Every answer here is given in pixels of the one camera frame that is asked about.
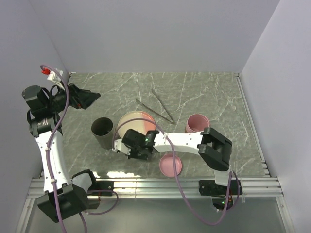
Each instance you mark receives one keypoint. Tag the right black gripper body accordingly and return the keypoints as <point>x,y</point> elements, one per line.
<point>136,153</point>

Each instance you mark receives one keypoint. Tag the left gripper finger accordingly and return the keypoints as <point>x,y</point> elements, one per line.
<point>74,89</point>
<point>86,98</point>

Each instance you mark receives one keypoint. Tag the metal tongs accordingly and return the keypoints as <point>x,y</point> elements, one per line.
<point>156,106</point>

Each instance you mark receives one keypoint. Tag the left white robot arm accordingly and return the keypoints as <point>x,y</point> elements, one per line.
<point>64,196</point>

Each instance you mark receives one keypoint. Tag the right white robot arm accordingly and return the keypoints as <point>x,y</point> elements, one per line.
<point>213,147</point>

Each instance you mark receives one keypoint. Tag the pink and cream plate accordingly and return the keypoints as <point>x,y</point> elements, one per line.
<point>140,125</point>

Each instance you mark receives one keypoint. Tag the pink round lid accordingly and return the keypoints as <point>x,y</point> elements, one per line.
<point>166,165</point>

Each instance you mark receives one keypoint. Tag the grey cylindrical container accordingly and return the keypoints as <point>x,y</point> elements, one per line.
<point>103,129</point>

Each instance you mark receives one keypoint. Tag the pink cylindrical container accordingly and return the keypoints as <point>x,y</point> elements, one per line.
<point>196,123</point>

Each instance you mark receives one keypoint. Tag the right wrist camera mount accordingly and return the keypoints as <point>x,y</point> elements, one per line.
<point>118,147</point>

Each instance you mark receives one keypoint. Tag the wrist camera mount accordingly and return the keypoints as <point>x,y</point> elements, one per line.
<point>118,147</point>
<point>53,77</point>

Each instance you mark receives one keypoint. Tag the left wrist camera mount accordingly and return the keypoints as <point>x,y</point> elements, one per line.
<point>53,77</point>

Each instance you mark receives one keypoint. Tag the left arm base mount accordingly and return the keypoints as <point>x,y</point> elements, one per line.
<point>95,192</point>

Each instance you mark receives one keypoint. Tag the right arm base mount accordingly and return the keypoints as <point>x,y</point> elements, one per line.
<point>218,192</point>

